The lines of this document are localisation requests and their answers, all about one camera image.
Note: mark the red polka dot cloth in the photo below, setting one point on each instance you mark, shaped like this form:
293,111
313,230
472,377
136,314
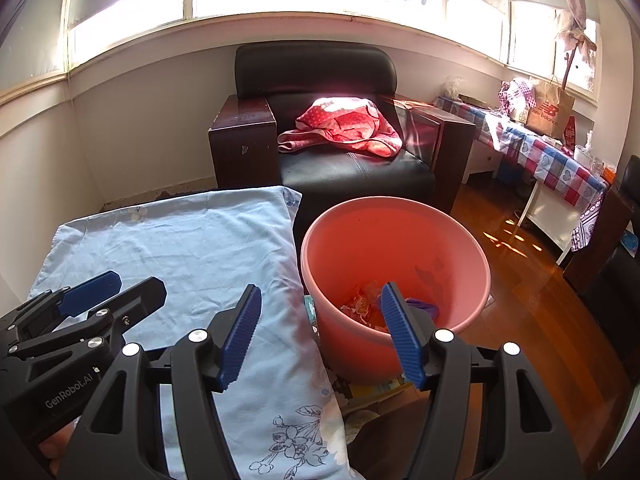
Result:
345,125

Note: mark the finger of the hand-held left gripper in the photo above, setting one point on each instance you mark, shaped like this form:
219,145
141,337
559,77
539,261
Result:
140,297
92,292

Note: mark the light blue floral cloth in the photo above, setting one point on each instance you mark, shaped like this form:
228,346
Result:
175,250

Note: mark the white frilly ornament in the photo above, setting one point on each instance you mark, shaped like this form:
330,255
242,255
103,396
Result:
452,87

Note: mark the black leather armchair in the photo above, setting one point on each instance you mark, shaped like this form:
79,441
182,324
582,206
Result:
350,170

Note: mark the purple wrapper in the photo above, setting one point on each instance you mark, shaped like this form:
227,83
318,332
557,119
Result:
425,307

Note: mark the pink plastic bucket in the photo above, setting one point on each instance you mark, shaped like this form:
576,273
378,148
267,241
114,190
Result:
390,240

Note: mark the table with checkered cloth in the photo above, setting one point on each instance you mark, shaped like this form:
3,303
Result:
550,155

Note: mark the white cabinet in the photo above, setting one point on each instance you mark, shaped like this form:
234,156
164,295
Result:
482,160

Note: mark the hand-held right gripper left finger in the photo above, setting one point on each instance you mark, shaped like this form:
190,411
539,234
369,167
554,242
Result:
242,340

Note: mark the pale cloth on stick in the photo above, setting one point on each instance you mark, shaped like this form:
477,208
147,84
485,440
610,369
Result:
575,20

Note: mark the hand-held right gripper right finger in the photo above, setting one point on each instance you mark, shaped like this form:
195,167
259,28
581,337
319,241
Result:
402,335

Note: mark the brown paper bag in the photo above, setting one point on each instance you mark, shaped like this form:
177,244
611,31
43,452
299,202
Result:
550,110

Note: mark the dark wooden furniture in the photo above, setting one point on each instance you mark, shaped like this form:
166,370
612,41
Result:
615,240

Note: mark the wrappers inside bucket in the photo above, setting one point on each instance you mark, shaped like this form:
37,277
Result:
357,305

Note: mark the pink white checked cloth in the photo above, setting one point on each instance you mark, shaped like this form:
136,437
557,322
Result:
515,95

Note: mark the person's left hand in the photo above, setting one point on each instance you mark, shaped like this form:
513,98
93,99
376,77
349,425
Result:
55,442

